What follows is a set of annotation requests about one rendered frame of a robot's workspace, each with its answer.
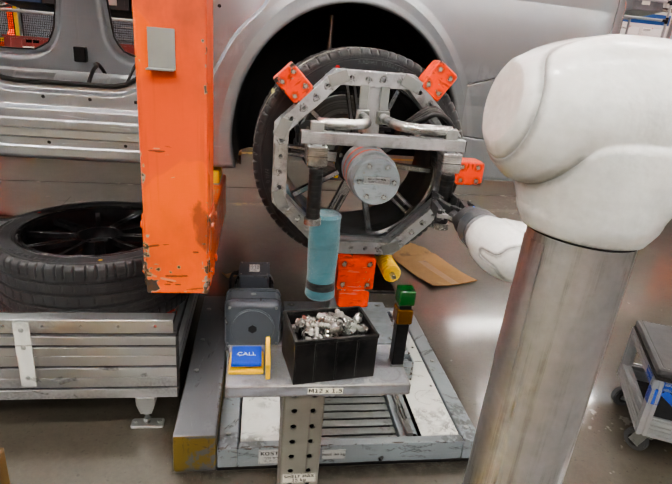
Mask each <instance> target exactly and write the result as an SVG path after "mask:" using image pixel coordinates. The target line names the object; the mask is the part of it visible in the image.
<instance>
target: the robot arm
mask: <svg viewBox="0 0 672 484"><path fill-rule="evenodd" d="M482 131H483V138H484V141H485V146H486V150H487V153H488V155H489V157H490V159H491V160H492V162H493V163H494V165H495V166H496V167H497V168H498V170H499V171H500V172H501V173H502V174H503V175H504V176H505V177H507V178H509V179H511V180H513V181H514V187H515V192H516V206H517V209H518V212H519V215H520V218H521V220H522V222H521V221H515V220H510V219H507V218H503V219H500V218H498V217H496V216H495V215H493V214H492V213H491V212H490V211H488V210H485V209H483V208H482V207H480V206H479V205H477V204H476V203H474V202H473V201H471V200H468V201H467V202H465V200H463V199H460V198H459V197H457V196H456V195H455V194H454V193H453V192H452V197H451V198H452V199H451V202H450V203H451V205H450V204H449V203H447V202H446V201H444V197H443V196H442V195H440V194H439V193H438V192H437V191H436V190H433V191H432V197H431V205H430V209H431V211H432V212H433V213H434V215H435V216H436V220H437V221H441V220H444V219H448V221H449V222H451V223H453V225H454V228H455V230H456V232H457V233H458V237H459V239H460V240H461V241H462V242H463V243H464V244H465V246H466V247H467V248H468V249H469V252H470V254H471V256H472V257H473V259H474V260H475V261H476V262H477V264H478V265H479V266H480V267H481V268H482V269H484V270H485V271H486V272H487V273H489V274H490V275H492V276H493V277H495V278H497V279H499V280H502V281H506V282H512V285H511V289H510V293H509V297H508V301H507V305H506V309H505V313H504V317H503V321H502V325H501V329H500V333H499V337H498V341H497V345H496V349H495V353H494V360H493V364H492V368H491V372H490V376H489V380H488V384H487V388H486V392H485V396H484V400H483V404H482V408H481V412H480V416H479V420H478V424H477V428H476V432H475V436H474V440H473V444H472V448H471V452H470V456H469V460H468V464H467V468H466V472H465V476H464V480H463V484H562V482H563V479H564V476H565V473H566V470H567V467H568V464H569V461H570V457H571V454H572V451H573V448H574V445H575V442H576V439H577V436H578V433H579V430H580V427H581V424H582V421H583V418H584V414H585V411H586V408H587V405H588V402H589V399H590V396H591V393H592V390H593V387H594V384H595V381H596V378H597V375H598V371H599V368H600V365H601V362H602V359H603V356H604V353H605V350H606V347H607V344H608V341H609V338H610V335H611V332H612V329H613V325H614V322H615V319H616V316H617V313H618V310H619V307H620V304H621V301H622V298H623V295H624V292H625V289H626V286H627V282H628V279H629V276H630V273H631V270H632V267H633V264H634V261H635V258H636V255H637V252H638V250H641V249H643V248H644V247H646V246H647V245H648V244H649V243H651V242H652V241H653V240H654V239H656V238H657V237H658V236H659V235H660V233H661V232H662V231H663V229H664V227H665V226H666V225H667V223H668V222H669V221H670V220H671V219H672V39H666V38H658V37H649V36H638V35H624V34H607V35H599V36H591V37H582V38H573V39H567V40H562V41H557V42H553V43H549V44H546V45H543V46H540V47H537V48H534V49H532V50H530V51H528V52H526V53H524V54H522V55H519V56H517V57H515V58H513V59H512V60H510V61H509V62H508V63H507V64H506V65H505V66H504V68H503V69H502V70H501V71H500V73H499V74H498V76H497V77H496V79H495V81H494V82H493V85H492V87H491V89H490V91H489V94H488V97H487V100H486V104H485V108H484V113H483V124H482Z"/></svg>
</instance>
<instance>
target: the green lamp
mask: <svg viewBox="0 0 672 484"><path fill-rule="evenodd" d="M395 299H396V301H397V303H398V305H399V306H414V305H415V299H416V291H415V289H414V287H413V286H412V285H397V288H396V295H395Z"/></svg>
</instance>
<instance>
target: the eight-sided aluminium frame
mask: <svg viewBox="0 0 672 484"><path fill-rule="evenodd" d="M350 76H351V78H350ZM326 84H328V86H327V87H326ZM340 85H352V86H361V85H369V86H370V87H378V88H381V86H385V87H390V88H392V89H405V91H406V92H407V93H408V95H409V96H410V97H411V99H412V100H413V101H414V103H415V104H416V105H417V107H418V108H419V109H420V110H422V109H423V108H425V107H428V106H436V107H439V106H438V104H437V103H436V101H435V100H434V99H433V97H432V96H431V95H430V94H429V93H428V92H427V91H426V90H425V89H424V88H423V87H422V85H423V83H422V82H421V81H420V80H419V78H418V77H417V76H416V75H413V74H406V73H402V72H401V73H394V72H381V71H369V70H357V69H346V68H333V69H331V70H330V71H329V72H328V73H326V74H325V76H324V77H323V78H321V79H320V80H319V81H318V82H317V83H316V84H315V85H314V86H313V87H314V89H313V90H312V91H311V92H310V93H309V94H308V95H306V96H305V97H304V98H303V99H302V100H301V101H300V102H299V103H298V104H296V105H295V104H293V105H292V106H290V107H289V108H288V109H287V110H286V111H285V112H284V113H283V114H281V115H280V116H279V117H278V118H277V119H276V120H275V121H274V130H273V133H274V142H273V167H272V186H271V198H272V203H273V204H274V205H275V206H276V207H277V209H279V210H280V211H281V212H282V213H283V214H284V215H285V216H286V217H287V218H288V219H289V220H290V221H291V222H292V223H293V224H294V225H295V226H296V227H297V228H298V229H299V230H300V231H301V232H302V233H303V234H304V236H305V237H306V238H307V239H308V237H309V227H310V226H307V225H305V224H304V217H305V216H306V213H305V212H304V211H303V210H302V209H301V208H300V207H299V206H298V205H297V203H296V202H295V201H294V200H293V199H292V198H291V197H290V196H289V195H288V194H287V193H286V181H287V161H288V141H289V131H290V130H291V129H292V128H293V127H294V126H295V125H296V124H298V123H299V122H300V121H301V120H302V119H303V118H304V117H305V116H307V115H308V114H309V113H310V112H311V111H312V110H313V109H314V108H315V107H317V106H318V105H319V104H320V103H321V102H322V101H323V100H324V99H325V98H327V97H328V96H329V95H330V94H331V93H332V92H333V91H334V90H336V89H337V88H338V87H339V86H340ZM314 95H316V97H314ZM302 106H305V107H304V108H301V107H302ZM439 108H440V107H439ZM440 109H441V108H440ZM291 116H292V118H290V117H291ZM428 121H429V122H430V124H431V125H442V124H441V123H440V121H439V119H438V118H437V117H435V118H432V119H430V120H428ZM280 139H281V140H280ZM280 154H281V155H280ZM441 174H442V173H441V172H440V171H438V170H437V169H436V171H435V178H434V184H433V190H436V191H437V192H438V191H439V185H440V180H441ZM433 190H432V191H433ZM430 205H431V198H430V199H429V200H428V201H427V202H425V203H424V204H423V205H422V206H421V207H419V208H418V209H417V210H416V211H415V212H413V213H412V214H411V215H410V216H409V217H407V218H406V219H405V220H404V221H402V222H401V223H400V224H399V225H398V226H396V227H395V228H394V229H393V230H392V231H390V232H389V233H388V234H387V235H386V236H363V235H340V242H339V252H338V253H344V254H379V255H393V254H394V253H395V252H397V251H398V250H400V248H401V247H403V246H404V245H405V244H406V243H408V242H409V241H410V240H411V239H412V238H414V237H415V236H416V235H417V234H419V233H420V232H421V231H422V230H423V229H425V228H426V227H427V226H428V225H430V224H431V223H432V221H433V220H434V217H435V215H434V213H433V212H432V211H431V209H430Z"/></svg>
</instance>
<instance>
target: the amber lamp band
mask: <svg viewBox="0 0 672 484"><path fill-rule="evenodd" d="M413 312H414V311H413V309H411V310H400V309H399V308H398V306H397V303H395V304H394V310H393V319H394V321H395V323H396V324H397V325H411V324H412V319H413Z"/></svg>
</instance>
